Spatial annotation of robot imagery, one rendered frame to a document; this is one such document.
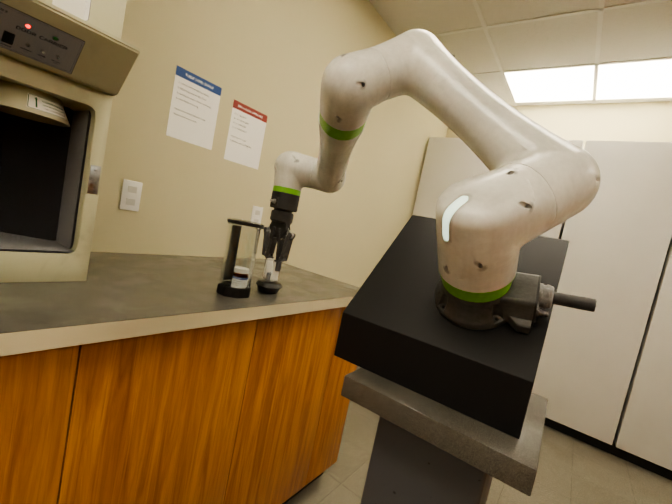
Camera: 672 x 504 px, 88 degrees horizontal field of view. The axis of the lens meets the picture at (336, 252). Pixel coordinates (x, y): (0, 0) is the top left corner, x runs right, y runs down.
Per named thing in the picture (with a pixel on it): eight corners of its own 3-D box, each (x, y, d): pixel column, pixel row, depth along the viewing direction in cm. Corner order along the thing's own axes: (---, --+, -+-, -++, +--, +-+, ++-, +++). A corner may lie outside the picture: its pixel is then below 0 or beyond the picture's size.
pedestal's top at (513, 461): (543, 416, 74) (548, 398, 74) (530, 497, 47) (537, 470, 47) (406, 358, 92) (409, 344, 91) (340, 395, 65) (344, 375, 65)
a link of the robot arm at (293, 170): (279, 151, 119) (275, 144, 108) (315, 159, 120) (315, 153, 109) (272, 191, 120) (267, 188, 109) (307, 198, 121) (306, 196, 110)
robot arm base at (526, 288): (590, 291, 63) (598, 267, 60) (589, 359, 54) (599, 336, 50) (445, 266, 76) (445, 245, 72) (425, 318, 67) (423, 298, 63)
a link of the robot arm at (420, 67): (639, 165, 53) (426, 9, 76) (560, 210, 49) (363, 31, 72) (587, 215, 64) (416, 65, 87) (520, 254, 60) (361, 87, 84)
